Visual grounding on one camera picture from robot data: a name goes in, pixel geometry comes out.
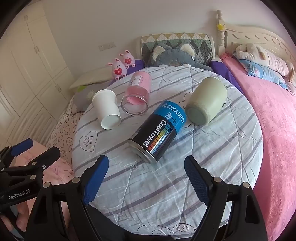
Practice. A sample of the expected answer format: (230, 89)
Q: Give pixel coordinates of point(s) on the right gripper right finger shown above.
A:
(232, 213)

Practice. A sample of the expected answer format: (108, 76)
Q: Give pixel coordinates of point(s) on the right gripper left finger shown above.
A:
(46, 221)

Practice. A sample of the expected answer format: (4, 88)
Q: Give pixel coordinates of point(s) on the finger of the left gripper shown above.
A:
(42, 162)
(8, 153)

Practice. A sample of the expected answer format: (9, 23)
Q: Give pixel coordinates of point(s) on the white paper cup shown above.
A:
(105, 105)

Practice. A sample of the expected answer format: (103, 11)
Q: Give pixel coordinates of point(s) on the clear jar pink contents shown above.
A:
(135, 102)

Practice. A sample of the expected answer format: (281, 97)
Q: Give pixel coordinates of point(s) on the pale green ceramic cup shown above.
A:
(206, 101)

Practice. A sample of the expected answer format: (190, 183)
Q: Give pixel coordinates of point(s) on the person's left hand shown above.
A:
(13, 217)

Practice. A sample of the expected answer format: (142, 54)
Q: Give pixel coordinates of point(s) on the heart pattern bedsheet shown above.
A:
(64, 131)

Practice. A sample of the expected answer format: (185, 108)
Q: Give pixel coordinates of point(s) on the pink fleece blanket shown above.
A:
(275, 109)

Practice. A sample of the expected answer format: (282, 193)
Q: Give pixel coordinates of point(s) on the grey flower pillow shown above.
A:
(83, 96)

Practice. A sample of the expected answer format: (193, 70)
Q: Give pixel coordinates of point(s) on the cream wardrobe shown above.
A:
(35, 79)

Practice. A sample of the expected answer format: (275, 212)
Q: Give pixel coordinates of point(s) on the cream long pillow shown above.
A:
(99, 75)

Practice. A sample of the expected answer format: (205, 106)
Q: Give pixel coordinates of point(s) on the blue black CoolTowel can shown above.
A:
(153, 137)

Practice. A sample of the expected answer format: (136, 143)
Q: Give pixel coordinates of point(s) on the left pink bunny toy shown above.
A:
(118, 69)

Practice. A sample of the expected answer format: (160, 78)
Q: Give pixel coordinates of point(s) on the pink bunny toy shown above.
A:
(118, 69)
(127, 59)

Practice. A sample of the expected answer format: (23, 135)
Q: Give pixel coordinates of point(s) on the right pink bunny toy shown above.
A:
(127, 59)

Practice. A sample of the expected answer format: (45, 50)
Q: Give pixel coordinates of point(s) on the blue cartoon pillow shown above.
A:
(262, 72)

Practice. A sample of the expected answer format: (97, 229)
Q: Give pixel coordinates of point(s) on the purple blanket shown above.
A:
(177, 79)

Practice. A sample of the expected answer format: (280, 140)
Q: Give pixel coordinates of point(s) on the white dog plush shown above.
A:
(257, 54)

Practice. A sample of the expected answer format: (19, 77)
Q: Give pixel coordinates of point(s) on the grey cat plush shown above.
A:
(182, 55)

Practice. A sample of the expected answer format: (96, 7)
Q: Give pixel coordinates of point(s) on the green diamond quilted cushion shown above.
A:
(202, 43)

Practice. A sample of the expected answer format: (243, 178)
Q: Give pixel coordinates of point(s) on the cream wooden headboard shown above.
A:
(230, 36)

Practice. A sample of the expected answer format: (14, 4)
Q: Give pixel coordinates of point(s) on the white wall socket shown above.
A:
(107, 46)

